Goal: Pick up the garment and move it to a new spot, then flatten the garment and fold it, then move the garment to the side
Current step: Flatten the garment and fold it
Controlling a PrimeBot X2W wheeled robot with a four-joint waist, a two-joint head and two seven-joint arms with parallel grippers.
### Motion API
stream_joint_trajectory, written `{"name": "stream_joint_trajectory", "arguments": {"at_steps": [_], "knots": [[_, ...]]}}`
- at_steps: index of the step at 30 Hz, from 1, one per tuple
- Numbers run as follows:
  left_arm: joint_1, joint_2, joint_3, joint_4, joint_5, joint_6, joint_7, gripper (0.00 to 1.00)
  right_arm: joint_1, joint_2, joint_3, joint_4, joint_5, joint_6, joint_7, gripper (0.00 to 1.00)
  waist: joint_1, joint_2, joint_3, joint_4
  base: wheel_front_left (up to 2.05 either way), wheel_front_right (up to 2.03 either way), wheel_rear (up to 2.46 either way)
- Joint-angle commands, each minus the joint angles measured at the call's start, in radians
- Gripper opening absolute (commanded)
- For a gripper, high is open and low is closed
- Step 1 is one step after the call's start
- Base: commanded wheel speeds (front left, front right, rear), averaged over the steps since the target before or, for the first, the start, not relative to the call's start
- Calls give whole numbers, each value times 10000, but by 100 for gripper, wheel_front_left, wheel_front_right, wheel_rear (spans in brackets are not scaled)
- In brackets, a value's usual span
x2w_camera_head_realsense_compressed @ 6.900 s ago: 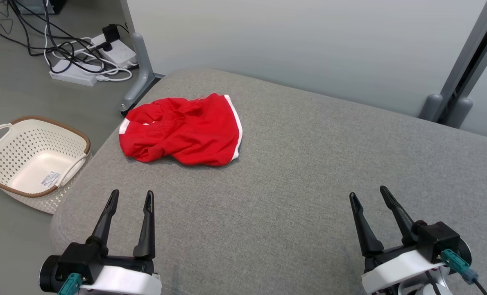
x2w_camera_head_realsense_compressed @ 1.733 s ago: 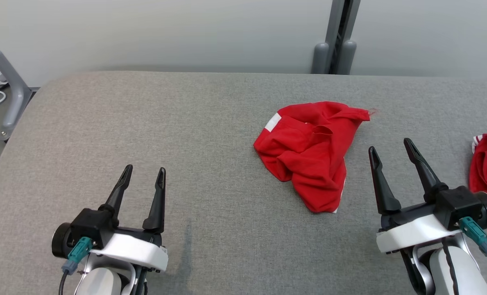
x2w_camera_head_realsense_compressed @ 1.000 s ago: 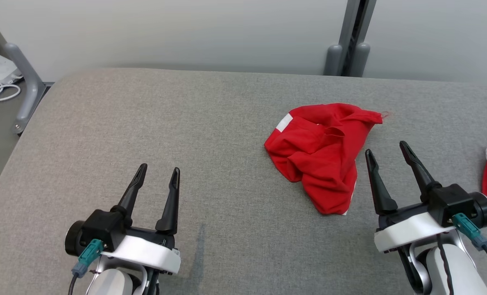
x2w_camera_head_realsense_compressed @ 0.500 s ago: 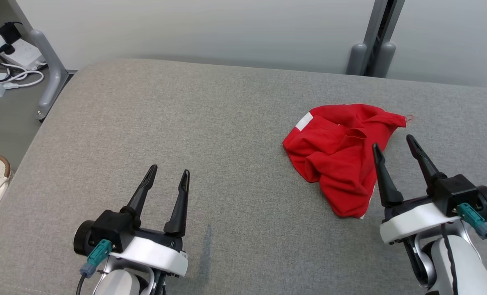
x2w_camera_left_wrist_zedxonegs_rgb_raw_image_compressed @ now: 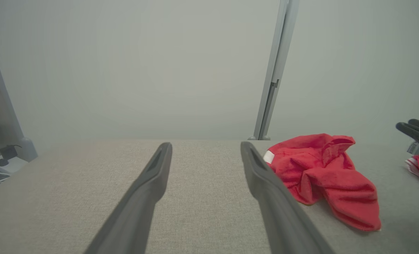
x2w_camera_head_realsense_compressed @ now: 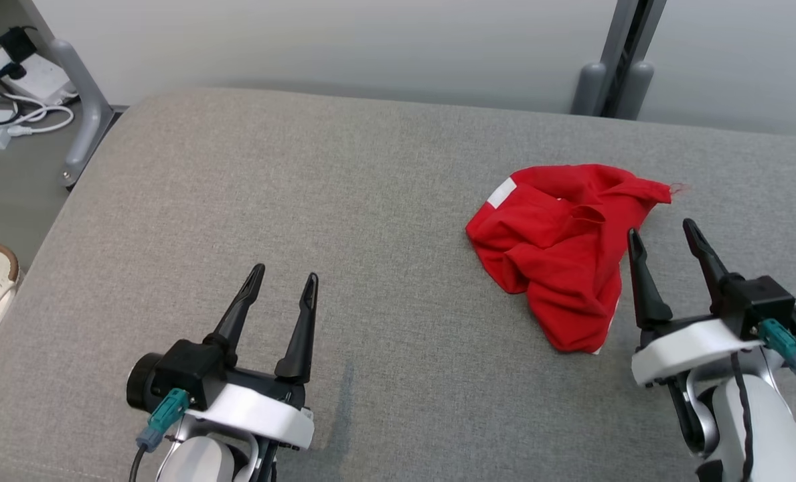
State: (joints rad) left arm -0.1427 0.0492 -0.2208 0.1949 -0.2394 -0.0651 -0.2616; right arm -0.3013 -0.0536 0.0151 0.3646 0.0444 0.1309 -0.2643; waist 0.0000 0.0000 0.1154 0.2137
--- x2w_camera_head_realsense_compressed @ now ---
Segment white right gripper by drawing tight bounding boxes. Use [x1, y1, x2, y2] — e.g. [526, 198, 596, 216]
[627, 218, 765, 389]

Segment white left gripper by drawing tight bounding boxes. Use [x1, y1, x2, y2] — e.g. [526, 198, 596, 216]
[182, 263, 320, 451]

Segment red shorts with white stripe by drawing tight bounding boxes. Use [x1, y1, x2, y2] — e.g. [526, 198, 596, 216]
[465, 164, 690, 354]

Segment white power strip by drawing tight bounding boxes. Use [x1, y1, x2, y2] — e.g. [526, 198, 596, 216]
[0, 47, 78, 105]

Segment black plug adapter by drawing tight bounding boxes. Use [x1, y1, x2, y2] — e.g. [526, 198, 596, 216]
[0, 25, 38, 65]

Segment teal right cable connector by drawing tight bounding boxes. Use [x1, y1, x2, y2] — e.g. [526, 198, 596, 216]
[757, 319, 796, 376]

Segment teal cable connector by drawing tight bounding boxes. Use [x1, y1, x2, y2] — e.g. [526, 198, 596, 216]
[137, 388, 191, 453]
[757, 319, 796, 376]

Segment teal left cable connector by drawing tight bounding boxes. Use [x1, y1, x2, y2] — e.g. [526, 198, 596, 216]
[137, 388, 191, 453]

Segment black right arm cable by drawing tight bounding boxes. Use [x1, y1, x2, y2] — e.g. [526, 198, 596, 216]
[731, 351, 755, 482]

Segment grey partition post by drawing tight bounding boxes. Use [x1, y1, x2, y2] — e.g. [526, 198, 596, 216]
[570, 0, 667, 120]

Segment grey metal frame leg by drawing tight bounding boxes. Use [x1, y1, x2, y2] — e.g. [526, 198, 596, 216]
[19, 0, 118, 188]

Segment white power cable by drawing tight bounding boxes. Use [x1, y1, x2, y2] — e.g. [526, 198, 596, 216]
[3, 92, 76, 137]

